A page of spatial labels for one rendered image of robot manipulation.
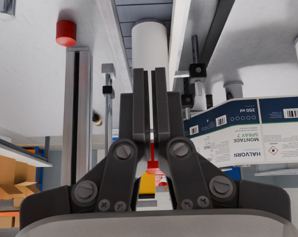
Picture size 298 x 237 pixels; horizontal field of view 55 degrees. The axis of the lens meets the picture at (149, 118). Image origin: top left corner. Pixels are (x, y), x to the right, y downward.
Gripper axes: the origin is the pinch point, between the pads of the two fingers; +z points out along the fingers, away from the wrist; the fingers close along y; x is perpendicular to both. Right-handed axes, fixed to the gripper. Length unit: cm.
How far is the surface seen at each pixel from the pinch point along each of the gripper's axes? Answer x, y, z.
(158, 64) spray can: -15.6, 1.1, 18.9
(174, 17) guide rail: -9.4, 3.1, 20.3
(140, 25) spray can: -13.6, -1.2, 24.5
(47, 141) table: -306, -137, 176
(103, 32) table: -22.2, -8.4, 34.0
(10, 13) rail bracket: 0.4, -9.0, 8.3
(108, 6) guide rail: -2.4, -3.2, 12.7
